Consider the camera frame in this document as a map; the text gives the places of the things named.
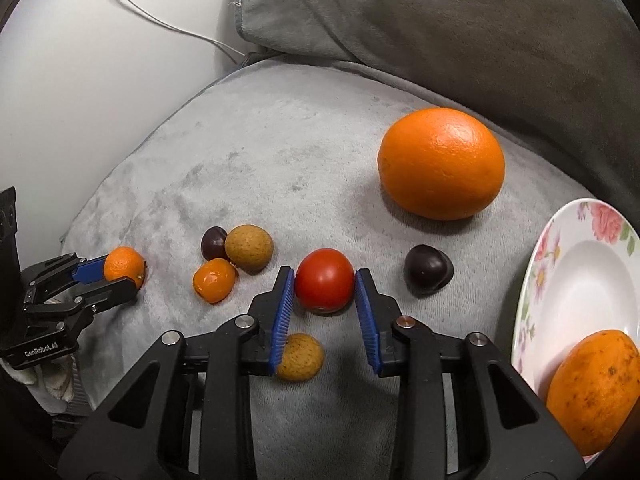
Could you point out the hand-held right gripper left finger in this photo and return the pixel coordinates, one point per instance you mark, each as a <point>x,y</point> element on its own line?
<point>282,310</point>

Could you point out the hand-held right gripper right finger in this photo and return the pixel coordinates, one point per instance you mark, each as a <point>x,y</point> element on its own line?
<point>367,320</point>

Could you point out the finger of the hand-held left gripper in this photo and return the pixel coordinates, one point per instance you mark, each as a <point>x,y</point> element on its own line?
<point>112,292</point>
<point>87,271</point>

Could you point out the small mandarin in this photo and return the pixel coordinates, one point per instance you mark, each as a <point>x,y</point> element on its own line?
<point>215,280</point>
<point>125,267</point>

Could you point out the red tomato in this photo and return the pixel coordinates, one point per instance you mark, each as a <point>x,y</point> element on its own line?
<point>324,280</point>

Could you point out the brown longan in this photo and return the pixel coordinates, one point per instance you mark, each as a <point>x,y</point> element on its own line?
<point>302,357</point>
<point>249,249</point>

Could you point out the small dark plum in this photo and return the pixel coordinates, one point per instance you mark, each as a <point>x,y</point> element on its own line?
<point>214,242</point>

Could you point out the floral white plate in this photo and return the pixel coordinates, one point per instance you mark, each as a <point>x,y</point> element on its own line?
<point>575,285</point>

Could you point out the person's left hand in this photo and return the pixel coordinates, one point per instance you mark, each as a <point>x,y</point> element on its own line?
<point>50,385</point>

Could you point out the dark chestnut right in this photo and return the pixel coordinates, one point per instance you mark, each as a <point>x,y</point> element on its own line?
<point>427,269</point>

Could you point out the grey fleece blanket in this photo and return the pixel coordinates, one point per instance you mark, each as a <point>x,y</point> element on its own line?
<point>250,160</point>

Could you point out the large orange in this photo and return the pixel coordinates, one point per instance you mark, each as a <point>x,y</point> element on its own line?
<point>440,162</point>

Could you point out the orange mango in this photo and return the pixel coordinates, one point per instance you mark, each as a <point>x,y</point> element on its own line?
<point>595,390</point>

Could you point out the smooth grey pillow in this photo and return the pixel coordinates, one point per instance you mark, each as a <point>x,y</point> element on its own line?
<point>425,20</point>

